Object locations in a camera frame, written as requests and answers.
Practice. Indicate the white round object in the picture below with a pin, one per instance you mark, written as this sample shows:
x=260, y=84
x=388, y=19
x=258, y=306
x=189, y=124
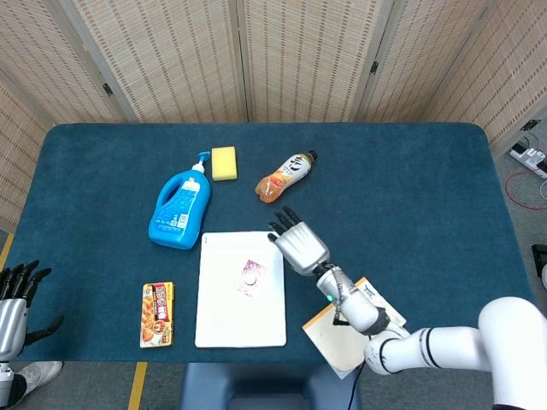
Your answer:
x=250, y=281

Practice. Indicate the white magnetic board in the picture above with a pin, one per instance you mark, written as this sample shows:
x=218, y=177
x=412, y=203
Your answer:
x=222, y=316

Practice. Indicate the black device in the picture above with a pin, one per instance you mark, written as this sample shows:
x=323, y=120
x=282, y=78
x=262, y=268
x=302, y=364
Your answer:
x=539, y=256

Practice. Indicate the white sneaker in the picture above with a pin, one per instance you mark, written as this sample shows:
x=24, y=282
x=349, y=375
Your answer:
x=40, y=376

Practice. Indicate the blue detergent pump bottle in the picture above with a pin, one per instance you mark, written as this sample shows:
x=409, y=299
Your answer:
x=179, y=209

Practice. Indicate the pink patterned packet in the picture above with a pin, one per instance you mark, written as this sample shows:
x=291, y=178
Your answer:
x=253, y=267

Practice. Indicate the white power strip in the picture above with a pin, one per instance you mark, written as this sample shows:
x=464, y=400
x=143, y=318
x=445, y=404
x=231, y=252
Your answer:
x=530, y=156

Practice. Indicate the yellow red curry box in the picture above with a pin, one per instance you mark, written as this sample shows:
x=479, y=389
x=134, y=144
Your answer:
x=157, y=316

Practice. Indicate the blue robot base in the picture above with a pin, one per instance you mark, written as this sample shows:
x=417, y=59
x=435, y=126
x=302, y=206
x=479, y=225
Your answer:
x=205, y=386

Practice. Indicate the yellow edged paper notepad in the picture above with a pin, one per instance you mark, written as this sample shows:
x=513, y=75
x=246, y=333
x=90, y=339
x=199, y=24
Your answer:
x=335, y=346

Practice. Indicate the woven bamboo folding screen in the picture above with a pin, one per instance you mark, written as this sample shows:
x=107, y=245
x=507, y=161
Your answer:
x=171, y=60

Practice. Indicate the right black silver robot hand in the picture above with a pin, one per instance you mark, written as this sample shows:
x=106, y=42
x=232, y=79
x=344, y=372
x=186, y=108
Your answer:
x=301, y=247

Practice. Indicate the orange drink plastic bottle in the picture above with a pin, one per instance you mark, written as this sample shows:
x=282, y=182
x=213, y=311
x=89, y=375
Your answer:
x=284, y=175

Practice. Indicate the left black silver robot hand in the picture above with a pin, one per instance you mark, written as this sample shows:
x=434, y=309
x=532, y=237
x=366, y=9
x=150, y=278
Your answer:
x=10, y=320

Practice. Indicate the dark blue table cloth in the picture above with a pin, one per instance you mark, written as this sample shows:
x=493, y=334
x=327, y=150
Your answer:
x=406, y=179

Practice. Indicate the yellow sponge block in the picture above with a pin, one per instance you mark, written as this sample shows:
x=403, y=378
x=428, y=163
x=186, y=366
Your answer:
x=224, y=164

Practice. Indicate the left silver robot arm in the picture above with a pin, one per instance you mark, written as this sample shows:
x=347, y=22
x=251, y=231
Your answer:
x=5, y=373

